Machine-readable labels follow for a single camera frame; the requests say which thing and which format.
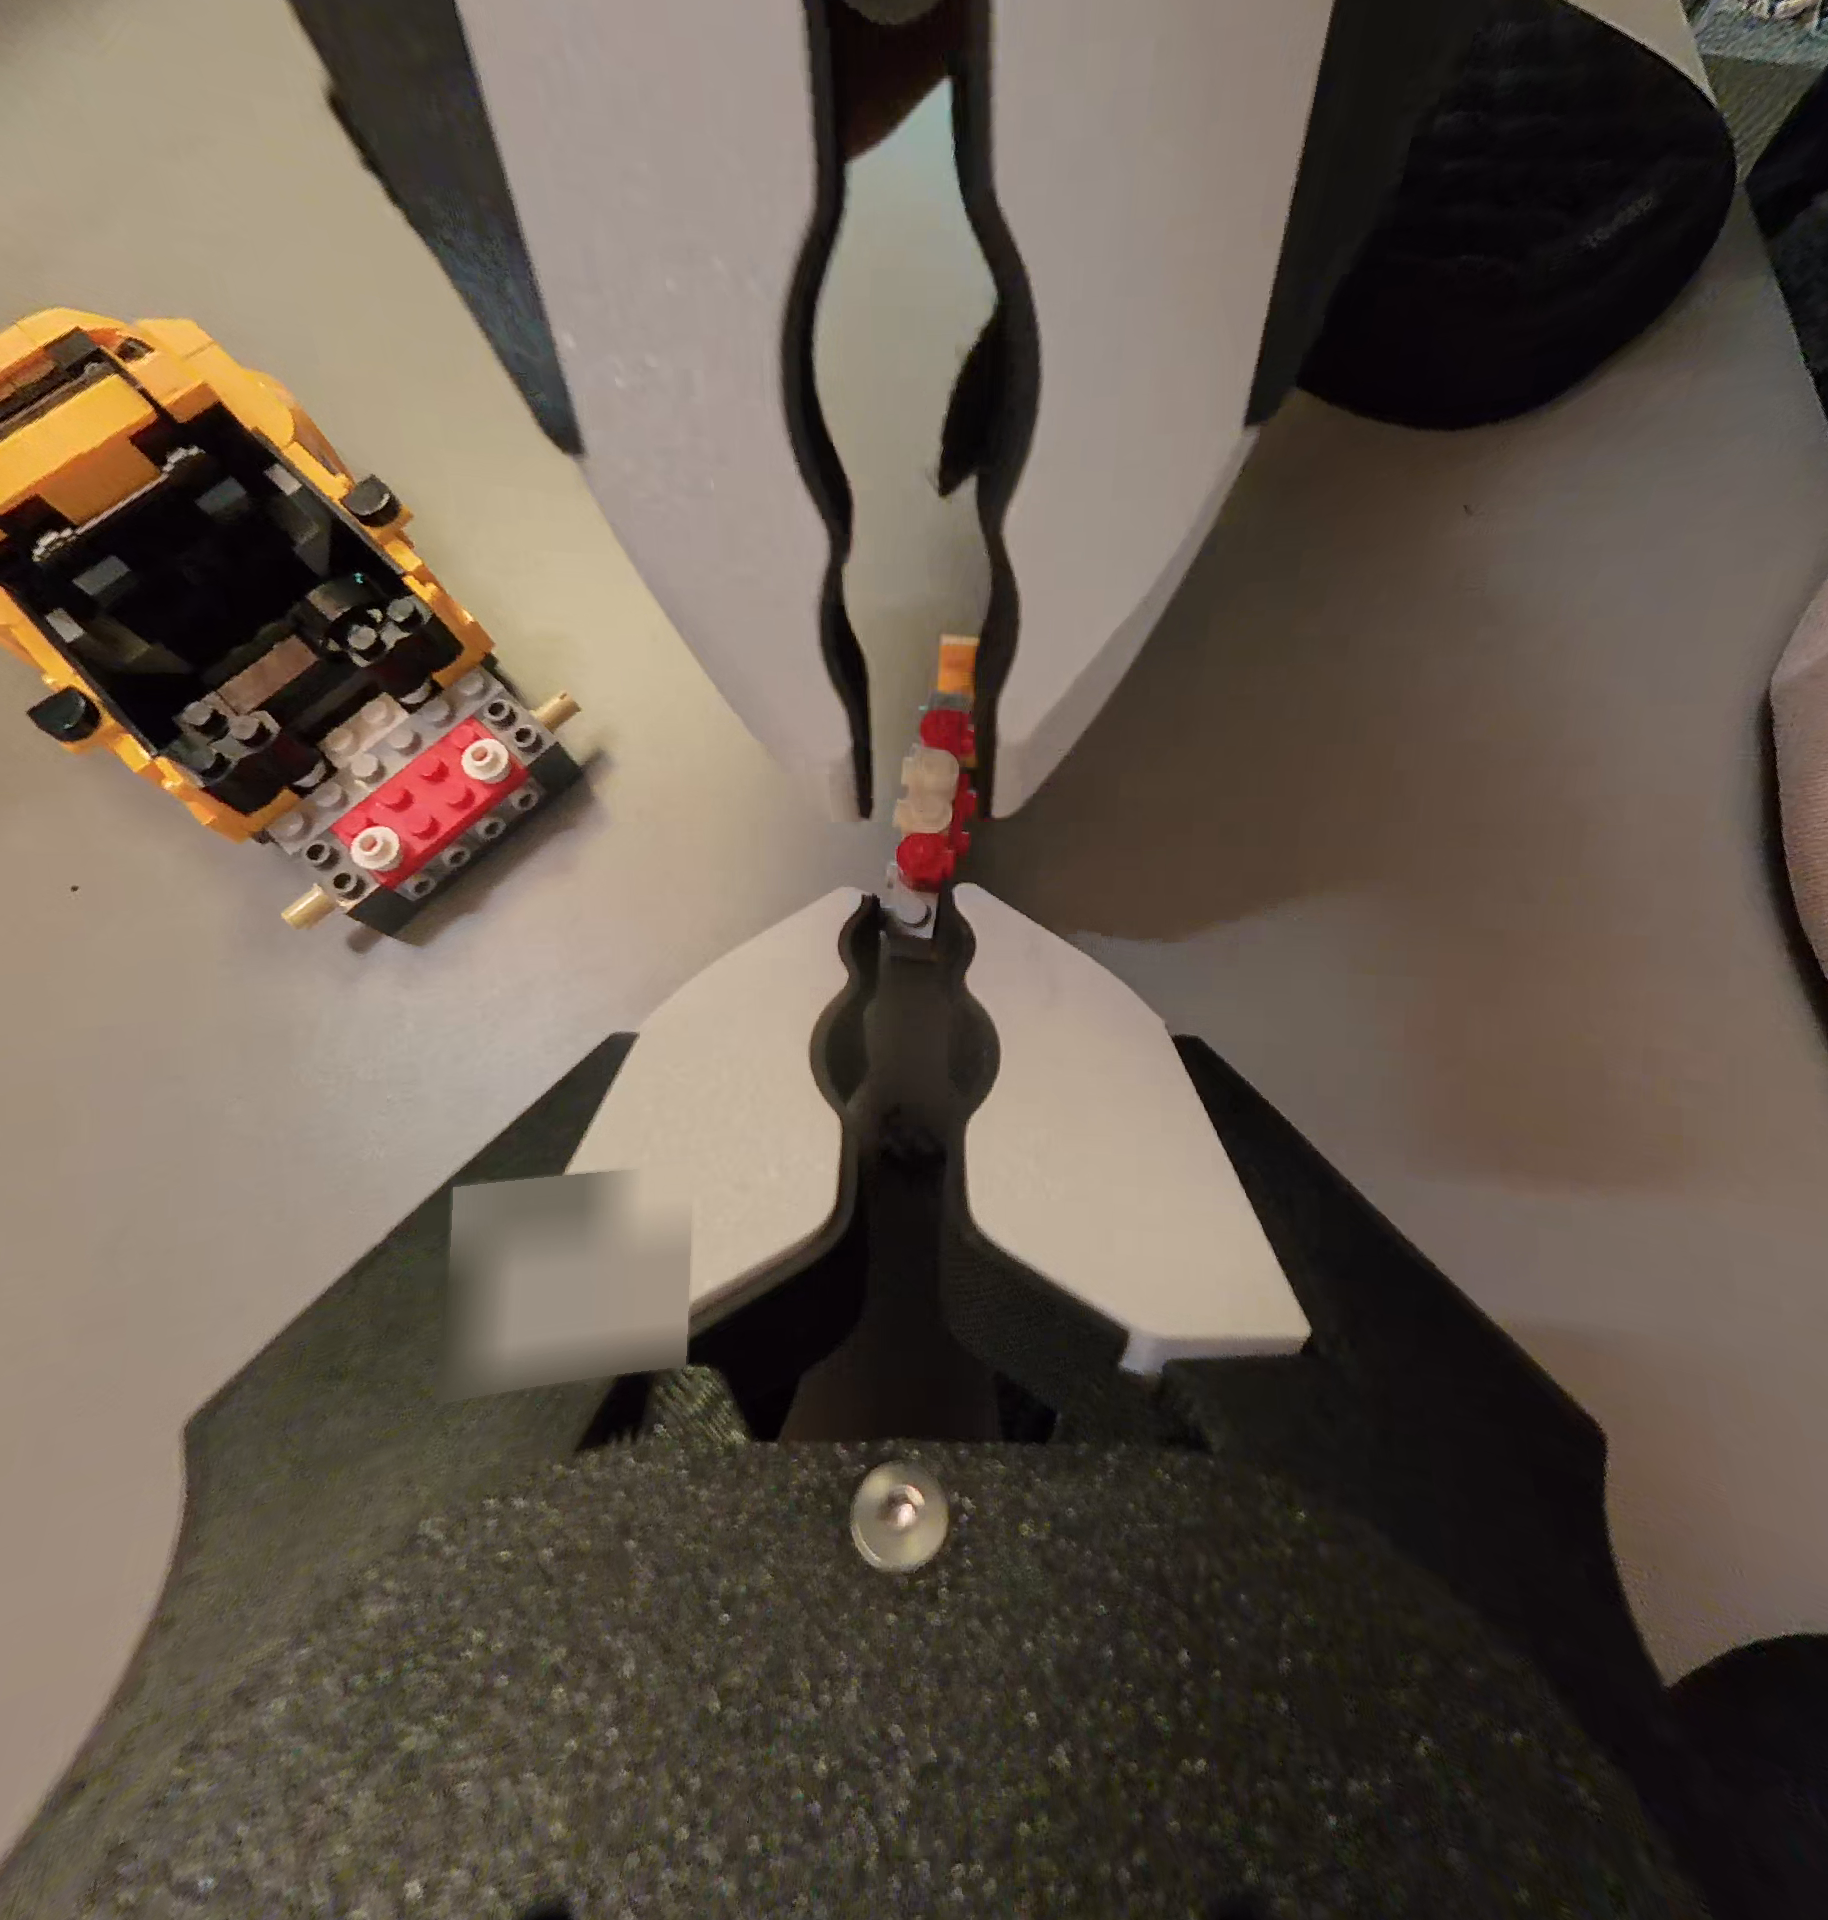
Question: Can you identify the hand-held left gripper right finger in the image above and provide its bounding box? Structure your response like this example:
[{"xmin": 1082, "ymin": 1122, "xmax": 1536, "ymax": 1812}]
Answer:
[{"xmin": 942, "ymin": 883, "xmax": 1316, "ymax": 1378}]

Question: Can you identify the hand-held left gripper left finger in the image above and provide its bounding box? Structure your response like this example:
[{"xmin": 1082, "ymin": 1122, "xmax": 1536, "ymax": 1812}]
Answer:
[{"xmin": 559, "ymin": 891, "xmax": 875, "ymax": 1428}]

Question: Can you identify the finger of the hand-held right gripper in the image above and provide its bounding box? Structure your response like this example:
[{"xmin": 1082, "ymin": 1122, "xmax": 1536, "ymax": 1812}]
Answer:
[
  {"xmin": 936, "ymin": 0, "xmax": 1338, "ymax": 824},
  {"xmin": 456, "ymin": 0, "xmax": 872, "ymax": 824}
]

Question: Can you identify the red white lego assembly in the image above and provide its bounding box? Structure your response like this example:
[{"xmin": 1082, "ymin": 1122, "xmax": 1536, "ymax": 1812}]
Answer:
[{"xmin": 881, "ymin": 631, "xmax": 985, "ymax": 947}]

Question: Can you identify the yellow lego car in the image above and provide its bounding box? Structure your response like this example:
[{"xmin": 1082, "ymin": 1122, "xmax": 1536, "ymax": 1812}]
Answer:
[{"xmin": 0, "ymin": 308, "xmax": 601, "ymax": 938}]

